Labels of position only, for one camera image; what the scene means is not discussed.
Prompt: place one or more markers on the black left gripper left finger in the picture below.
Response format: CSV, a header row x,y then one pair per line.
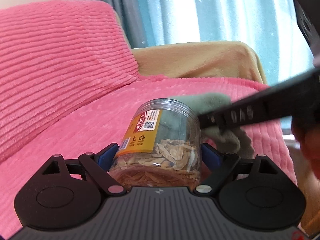
x,y
65,193

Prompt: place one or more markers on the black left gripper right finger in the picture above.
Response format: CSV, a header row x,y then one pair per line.
x,y
253,193

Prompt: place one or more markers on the green microfibre cloth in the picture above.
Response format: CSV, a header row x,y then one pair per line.
x,y
225,137

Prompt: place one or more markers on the clear plastic jar with label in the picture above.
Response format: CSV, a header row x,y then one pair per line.
x,y
161,147

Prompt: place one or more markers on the person's right hand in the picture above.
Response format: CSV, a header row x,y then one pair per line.
x,y
306,132

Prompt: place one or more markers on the beige sofa armrest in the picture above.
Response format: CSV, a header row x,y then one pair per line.
x,y
201,59

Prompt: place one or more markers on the blue star curtain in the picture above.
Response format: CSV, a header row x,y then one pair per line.
x,y
269,27

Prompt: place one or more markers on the grey curtain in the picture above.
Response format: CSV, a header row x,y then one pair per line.
x,y
131,21

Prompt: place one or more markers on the pink corduroy seat cover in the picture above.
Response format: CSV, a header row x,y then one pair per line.
x,y
97,124

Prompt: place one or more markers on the black camera box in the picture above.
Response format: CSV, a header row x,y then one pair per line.
x,y
307,15

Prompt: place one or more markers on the pink corduroy back cushion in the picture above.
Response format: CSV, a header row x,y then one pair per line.
x,y
56,57

